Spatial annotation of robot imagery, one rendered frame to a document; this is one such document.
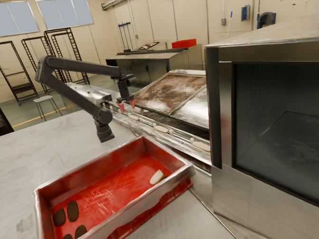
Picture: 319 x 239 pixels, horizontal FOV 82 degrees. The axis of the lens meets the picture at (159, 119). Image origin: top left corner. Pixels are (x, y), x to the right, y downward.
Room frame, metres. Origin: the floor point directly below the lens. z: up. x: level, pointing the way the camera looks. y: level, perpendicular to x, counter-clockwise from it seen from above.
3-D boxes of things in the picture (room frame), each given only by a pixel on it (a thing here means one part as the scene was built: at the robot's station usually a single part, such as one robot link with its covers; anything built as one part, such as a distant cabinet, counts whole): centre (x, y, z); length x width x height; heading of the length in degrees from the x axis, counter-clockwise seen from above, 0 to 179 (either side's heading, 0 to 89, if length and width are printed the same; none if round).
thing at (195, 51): (4.80, -0.94, 0.44); 0.70 x 0.55 x 0.87; 36
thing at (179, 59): (5.37, -0.03, 0.51); 3.00 x 1.26 x 1.03; 36
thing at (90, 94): (2.02, 0.81, 0.89); 1.25 x 0.18 x 0.09; 36
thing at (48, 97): (3.97, 2.39, 0.23); 0.36 x 0.36 x 0.46; 41
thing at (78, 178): (0.50, 0.20, 0.88); 0.49 x 0.34 x 0.10; 121
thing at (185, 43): (4.80, -0.94, 0.94); 0.51 x 0.36 x 0.13; 40
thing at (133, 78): (1.17, 0.16, 1.11); 0.11 x 0.09 x 0.12; 133
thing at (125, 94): (1.14, 0.19, 1.02); 0.10 x 0.07 x 0.07; 126
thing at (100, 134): (1.00, 0.34, 0.86); 0.12 x 0.09 x 0.08; 24
